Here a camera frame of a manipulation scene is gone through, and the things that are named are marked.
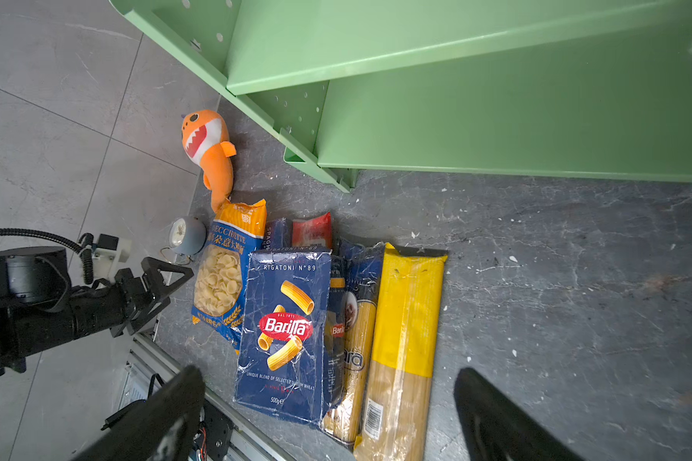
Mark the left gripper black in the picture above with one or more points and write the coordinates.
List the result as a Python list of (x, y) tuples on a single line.
[(124, 306)]

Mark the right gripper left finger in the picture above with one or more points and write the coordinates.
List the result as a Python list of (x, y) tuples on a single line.
[(161, 428)]

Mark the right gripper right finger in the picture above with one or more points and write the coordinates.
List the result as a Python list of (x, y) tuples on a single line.
[(495, 428)]

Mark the blue orecchiette pasta bag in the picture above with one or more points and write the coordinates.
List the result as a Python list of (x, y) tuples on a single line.
[(219, 290)]

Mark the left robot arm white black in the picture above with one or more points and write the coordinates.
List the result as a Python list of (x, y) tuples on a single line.
[(67, 290)]

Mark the red pasta packet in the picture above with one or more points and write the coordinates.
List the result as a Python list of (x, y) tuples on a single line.
[(313, 232)]

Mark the green two-tier shelf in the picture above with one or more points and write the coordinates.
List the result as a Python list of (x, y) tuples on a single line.
[(579, 89)]

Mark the small grey alarm clock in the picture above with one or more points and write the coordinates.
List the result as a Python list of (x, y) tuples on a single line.
[(187, 238)]

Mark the yellow spaghetti bag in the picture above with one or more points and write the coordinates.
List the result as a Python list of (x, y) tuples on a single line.
[(398, 391)]

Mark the blue Barilla rigatoni box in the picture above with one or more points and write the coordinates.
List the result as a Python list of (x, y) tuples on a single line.
[(282, 360)]

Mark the blue Barilla spaghetti box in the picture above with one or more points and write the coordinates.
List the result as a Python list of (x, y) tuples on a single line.
[(334, 341)]

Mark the orange shark plush toy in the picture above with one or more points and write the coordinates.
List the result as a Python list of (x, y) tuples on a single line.
[(206, 142)]

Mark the dark blue spaghetti bag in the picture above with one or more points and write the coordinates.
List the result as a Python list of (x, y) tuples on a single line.
[(364, 267)]

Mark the aluminium rail frame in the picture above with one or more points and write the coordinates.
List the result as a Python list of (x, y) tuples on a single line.
[(147, 365)]

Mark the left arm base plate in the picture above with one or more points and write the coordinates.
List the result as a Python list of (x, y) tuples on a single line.
[(211, 440)]

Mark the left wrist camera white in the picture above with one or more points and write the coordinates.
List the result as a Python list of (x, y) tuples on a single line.
[(108, 253)]

